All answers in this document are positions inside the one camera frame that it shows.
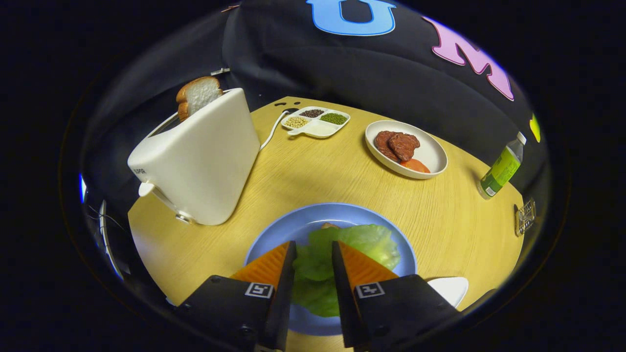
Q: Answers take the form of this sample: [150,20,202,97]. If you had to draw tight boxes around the brown meat piece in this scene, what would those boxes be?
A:
[374,131,402,163]
[388,132,421,162]

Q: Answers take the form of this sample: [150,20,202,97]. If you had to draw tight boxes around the green lettuce leaf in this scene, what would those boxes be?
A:
[292,224,402,318]

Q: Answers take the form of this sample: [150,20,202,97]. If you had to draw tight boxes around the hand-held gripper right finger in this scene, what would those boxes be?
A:
[332,240,460,352]

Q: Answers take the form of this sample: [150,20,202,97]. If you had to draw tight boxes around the black backdrop cloth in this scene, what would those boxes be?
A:
[81,0,548,216]

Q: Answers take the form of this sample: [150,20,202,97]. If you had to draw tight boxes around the white round plate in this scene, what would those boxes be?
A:
[365,120,448,180]

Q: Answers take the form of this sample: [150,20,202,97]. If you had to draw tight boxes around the white toaster cable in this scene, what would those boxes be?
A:
[259,110,290,151]

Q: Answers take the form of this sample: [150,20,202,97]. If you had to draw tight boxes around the green label plastic bottle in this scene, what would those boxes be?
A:
[478,132,527,200]

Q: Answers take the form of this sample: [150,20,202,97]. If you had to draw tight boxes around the blue round plate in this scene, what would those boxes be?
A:
[245,203,418,337]

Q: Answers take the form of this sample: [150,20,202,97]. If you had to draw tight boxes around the red tomato slice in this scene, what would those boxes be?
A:
[400,158,431,174]

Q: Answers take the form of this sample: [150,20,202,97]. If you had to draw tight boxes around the white toaster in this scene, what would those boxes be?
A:
[127,88,261,226]

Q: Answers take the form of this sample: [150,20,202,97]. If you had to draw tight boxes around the white sectioned dish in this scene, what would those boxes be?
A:
[281,106,351,139]

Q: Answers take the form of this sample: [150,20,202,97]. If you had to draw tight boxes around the toasted bread slice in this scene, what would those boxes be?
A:
[176,76,224,122]

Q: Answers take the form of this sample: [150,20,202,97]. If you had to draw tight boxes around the wire mesh utensil holder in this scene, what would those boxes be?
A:
[514,198,537,237]

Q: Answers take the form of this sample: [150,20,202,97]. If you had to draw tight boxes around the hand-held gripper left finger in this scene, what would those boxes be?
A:
[177,240,298,352]

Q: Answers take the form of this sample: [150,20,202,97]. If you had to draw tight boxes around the white square plate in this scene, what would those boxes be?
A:
[426,277,469,308]

